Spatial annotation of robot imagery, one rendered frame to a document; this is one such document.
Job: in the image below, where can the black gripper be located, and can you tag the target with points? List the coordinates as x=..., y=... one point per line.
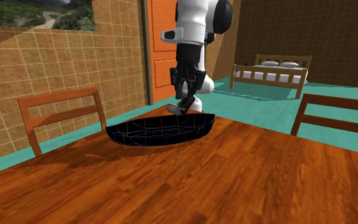
x=188, y=57

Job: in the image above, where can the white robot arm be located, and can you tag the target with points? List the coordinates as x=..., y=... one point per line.
x=194, y=18

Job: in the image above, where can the black bowl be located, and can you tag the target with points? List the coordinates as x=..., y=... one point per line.
x=160, y=130

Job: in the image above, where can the orange door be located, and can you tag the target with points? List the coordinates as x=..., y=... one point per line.
x=163, y=24

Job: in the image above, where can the wooden bed with white bedding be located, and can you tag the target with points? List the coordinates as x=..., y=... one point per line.
x=271, y=76

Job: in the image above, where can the wooden table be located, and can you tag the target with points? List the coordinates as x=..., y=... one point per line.
x=197, y=186

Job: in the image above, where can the wooden chair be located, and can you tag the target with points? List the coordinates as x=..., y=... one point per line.
x=57, y=116
x=336, y=102

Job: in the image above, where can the landscape wall picture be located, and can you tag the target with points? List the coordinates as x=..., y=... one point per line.
x=26, y=14

